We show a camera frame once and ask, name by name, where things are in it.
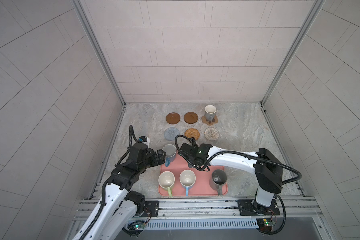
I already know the blue floral mug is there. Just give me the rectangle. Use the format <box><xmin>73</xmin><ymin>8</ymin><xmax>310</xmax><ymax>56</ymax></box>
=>
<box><xmin>162</xmin><ymin>144</ymin><xmax>177</xmax><ymax>167</ymax></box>

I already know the grey woven round coaster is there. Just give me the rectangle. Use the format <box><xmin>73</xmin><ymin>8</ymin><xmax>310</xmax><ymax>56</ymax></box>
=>
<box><xmin>164</xmin><ymin>127</ymin><xmax>180</xmax><ymax>141</ymax></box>

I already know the rattan woven round coaster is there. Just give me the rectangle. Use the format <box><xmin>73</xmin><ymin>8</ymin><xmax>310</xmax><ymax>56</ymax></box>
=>
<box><xmin>184</xmin><ymin>128</ymin><xmax>200</xmax><ymax>141</ymax></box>

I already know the brown wooden coaster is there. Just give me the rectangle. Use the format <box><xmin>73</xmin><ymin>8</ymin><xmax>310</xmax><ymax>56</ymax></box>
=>
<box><xmin>184</xmin><ymin>112</ymin><xmax>199</xmax><ymax>124</ymax></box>
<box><xmin>166</xmin><ymin>113</ymin><xmax>181</xmax><ymax>125</ymax></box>

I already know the white mug grey handle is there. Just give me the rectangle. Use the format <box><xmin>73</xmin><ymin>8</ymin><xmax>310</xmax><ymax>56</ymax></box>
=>
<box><xmin>205</xmin><ymin>105</ymin><xmax>217</xmax><ymax>121</ymax></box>

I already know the cork paw print coaster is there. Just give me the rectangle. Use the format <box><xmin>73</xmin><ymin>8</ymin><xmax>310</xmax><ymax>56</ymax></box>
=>
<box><xmin>201</xmin><ymin>116</ymin><xmax>219</xmax><ymax>126</ymax></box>

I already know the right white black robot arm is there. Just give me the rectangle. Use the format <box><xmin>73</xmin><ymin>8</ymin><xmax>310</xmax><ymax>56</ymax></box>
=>
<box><xmin>175</xmin><ymin>135</ymin><xmax>302</xmax><ymax>235</ymax></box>

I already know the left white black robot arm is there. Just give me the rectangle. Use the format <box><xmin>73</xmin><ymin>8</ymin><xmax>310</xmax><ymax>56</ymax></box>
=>
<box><xmin>74</xmin><ymin>126</ymin><xmax>166</xmax><ymax>240</ymax></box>

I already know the dark grey mug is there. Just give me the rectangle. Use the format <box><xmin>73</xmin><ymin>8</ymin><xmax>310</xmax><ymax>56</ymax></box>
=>
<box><xmin>210</xmin><ymin>169</ymin><xmax>228</xmax><ymax>196</ymax></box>

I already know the left circuit board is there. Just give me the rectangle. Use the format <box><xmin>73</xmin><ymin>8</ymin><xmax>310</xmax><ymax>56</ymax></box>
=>
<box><xmin>128</xmin><ymin>221</ymin><xmax>146</xmax><ymax>231</ymax></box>

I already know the circuit board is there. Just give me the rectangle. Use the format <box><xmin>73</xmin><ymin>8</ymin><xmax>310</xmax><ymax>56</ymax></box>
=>
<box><xmin>128</xmin><ymin>221</ymin><xmax>146</xmax><ymax>231</ymax></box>
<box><xmin>257</xmin><ymin>218</ymin><xmax>277</xmax><ymax>233</ymax></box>

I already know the right circuit board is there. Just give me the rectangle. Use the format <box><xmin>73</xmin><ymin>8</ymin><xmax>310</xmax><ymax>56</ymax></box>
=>
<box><xmin>257</xmin><ymin>218</ymin><xmax>277</xmax><ymax>233</ymax></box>

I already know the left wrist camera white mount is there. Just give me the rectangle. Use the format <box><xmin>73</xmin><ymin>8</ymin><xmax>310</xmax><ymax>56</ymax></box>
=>
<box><xmin>138</xmin><ymin>136</ymin><xmax>150</xmax><ymax>148</ymax></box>

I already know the white mug green handle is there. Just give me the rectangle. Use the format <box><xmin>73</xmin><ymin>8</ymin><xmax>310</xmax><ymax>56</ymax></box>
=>
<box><xmin>158</xmin><ymin>171</ymin><xmax>176</xmax><ymax>198</ymax></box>

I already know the white mug blue handle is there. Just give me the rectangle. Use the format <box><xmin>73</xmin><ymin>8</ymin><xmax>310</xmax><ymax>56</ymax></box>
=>
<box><xmin>179</xmin><ymin>170</ymin><xmax>196</xmax><ymax>197</ymax></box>

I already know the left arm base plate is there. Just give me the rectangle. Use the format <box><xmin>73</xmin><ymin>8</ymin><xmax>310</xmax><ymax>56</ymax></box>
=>
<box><xmin>136</xmin><ymin>201</ymin><xmax>159</xmax><ymax>218</ymax></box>

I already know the aluminium mounting rail frame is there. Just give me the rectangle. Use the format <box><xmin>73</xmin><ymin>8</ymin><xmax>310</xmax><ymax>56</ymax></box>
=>
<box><xmin>67</xmin><ymin>196</ymin><xmax>334</xmax><ymax>240</ymax></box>

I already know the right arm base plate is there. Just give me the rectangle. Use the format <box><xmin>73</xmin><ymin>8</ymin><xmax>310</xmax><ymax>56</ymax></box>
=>
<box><xmin>238</xmin><ymin>199</ymin><xmax>280</xmax><ymax>216</ymax></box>

